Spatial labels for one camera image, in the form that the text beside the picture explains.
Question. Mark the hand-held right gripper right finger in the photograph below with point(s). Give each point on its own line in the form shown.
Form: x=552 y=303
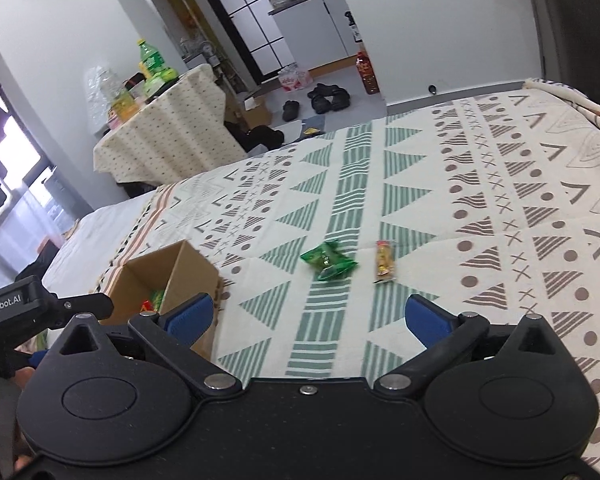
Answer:
x=426 y=322

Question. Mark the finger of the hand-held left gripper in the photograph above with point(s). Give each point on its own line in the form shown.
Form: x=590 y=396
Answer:
x=36 y=358
x=87 y=306

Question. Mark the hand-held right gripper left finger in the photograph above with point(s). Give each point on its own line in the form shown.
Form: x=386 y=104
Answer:
x=190 y=319

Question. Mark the light green snack packet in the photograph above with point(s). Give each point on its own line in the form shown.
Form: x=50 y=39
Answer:
x=157 y=299

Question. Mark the brown cardboard box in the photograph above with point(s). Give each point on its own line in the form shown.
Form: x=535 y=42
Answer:
x=190 y=280

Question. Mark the yellow red snack packet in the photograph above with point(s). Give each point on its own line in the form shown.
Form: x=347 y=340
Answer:
x=385 y=260

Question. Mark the dark green snack packet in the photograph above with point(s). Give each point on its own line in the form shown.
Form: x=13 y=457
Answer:
x=330 y=260

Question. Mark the white bed sheet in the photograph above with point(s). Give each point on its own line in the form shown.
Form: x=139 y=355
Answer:
x=95 y=240

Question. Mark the patterned bed cover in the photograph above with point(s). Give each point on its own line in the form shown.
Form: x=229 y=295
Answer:
x=430 y=185

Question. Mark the window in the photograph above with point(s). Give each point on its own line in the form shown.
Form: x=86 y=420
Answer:
x=5 y=160

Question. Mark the table with dotted cloth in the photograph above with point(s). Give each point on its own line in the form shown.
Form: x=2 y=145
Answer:
x=170 y=130

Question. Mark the black bag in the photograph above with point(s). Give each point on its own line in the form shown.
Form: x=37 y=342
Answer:
x=260 y=137

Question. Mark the yellow drink bottle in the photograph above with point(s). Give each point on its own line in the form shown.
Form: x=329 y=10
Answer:
x=124 y=106

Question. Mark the small cardboard box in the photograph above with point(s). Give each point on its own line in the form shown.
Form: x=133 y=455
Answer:
x=257 y=112

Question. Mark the clear plastic bottle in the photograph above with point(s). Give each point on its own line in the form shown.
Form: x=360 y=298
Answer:
x=102 y=87

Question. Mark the black slipper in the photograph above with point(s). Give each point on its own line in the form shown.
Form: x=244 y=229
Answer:
x=291 y=111

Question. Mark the black door stopper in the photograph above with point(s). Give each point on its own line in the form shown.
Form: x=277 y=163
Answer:
x=432 y=89

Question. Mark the heap of black slippers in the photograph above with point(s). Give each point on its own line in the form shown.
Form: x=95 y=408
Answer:
x=330 y=97

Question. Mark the green soda bottle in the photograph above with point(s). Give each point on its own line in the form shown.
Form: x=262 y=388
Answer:
x=150 y=60

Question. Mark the pink white plastic bag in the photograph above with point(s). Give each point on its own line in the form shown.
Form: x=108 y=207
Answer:
x=295 y=77

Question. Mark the beige striped cloth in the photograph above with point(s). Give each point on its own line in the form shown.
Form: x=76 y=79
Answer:
x=580 y=105

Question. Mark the black grid sliding door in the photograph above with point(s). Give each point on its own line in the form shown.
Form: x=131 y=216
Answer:
x=245 y=15

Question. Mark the white cabinet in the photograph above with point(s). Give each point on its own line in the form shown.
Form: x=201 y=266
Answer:
x=315 y=30

